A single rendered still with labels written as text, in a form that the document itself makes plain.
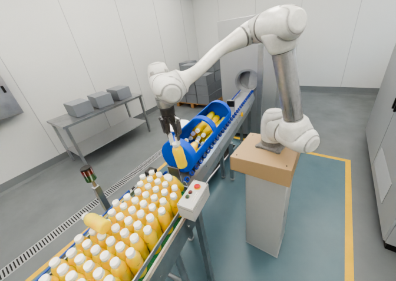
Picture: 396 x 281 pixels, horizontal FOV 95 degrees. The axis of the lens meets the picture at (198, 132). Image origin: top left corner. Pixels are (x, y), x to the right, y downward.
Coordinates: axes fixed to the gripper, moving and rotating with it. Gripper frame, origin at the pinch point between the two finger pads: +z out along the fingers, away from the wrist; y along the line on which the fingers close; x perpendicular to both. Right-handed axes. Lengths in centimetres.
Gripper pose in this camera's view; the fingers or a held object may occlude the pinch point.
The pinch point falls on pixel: (174, 139)
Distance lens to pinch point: 103.2
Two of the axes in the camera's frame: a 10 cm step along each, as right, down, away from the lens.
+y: -8.8, -1.1, 4.6
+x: -4.6, 4.9, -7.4
